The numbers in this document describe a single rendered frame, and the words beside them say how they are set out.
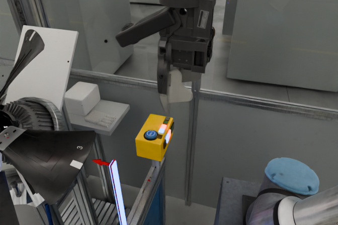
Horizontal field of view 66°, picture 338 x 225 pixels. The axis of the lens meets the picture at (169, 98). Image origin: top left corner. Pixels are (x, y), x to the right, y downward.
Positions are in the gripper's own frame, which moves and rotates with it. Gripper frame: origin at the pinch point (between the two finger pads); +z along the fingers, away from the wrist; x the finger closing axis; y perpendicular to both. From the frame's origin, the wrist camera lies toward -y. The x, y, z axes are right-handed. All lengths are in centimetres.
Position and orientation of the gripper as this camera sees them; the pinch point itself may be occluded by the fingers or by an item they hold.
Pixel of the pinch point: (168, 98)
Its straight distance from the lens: 51.4
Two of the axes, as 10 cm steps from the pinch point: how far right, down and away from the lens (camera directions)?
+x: 2.9, -5.4, 7.9
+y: 9.6, 1.6, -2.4
